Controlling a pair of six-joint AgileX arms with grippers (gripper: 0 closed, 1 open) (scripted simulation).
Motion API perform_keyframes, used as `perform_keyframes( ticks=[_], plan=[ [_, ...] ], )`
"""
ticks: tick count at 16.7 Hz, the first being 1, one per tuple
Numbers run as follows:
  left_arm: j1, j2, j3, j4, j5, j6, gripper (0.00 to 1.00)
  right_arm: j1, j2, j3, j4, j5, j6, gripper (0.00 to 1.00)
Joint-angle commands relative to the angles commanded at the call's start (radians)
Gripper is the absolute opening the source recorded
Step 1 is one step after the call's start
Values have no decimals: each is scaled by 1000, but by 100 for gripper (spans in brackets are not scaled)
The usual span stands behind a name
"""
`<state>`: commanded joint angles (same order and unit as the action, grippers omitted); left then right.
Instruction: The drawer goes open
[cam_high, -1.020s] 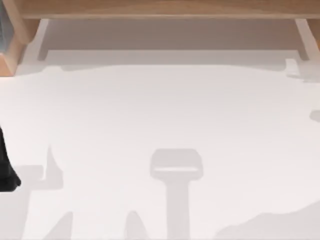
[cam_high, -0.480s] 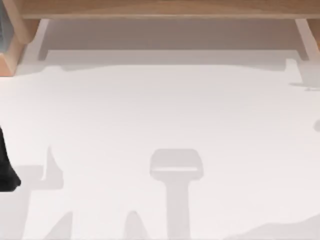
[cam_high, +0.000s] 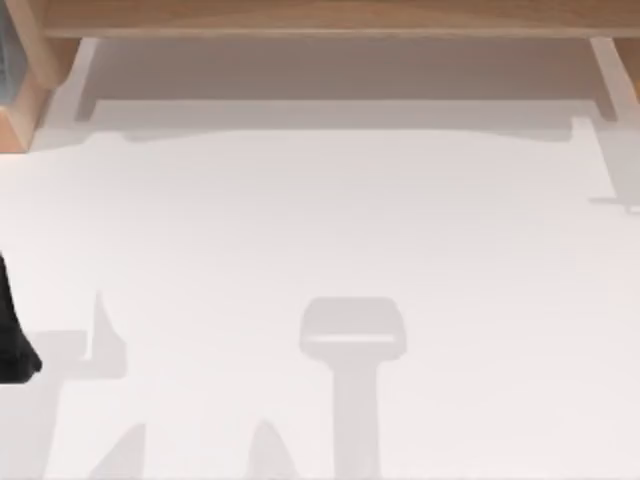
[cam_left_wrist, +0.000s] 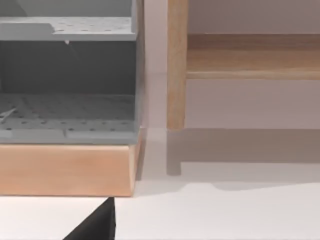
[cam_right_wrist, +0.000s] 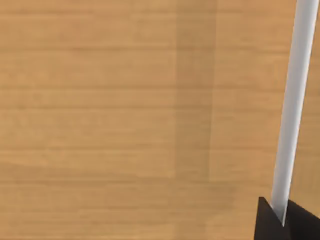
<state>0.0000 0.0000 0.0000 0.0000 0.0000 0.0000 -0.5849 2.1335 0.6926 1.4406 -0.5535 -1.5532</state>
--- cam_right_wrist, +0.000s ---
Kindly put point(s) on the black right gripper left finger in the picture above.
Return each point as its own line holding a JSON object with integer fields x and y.
{"x": 266, "y": 225}

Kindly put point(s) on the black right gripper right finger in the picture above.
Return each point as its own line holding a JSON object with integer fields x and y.
{"x": 303, "y": 225}

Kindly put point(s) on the wooden door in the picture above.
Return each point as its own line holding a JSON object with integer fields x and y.
{"x": 105, "y": 112}

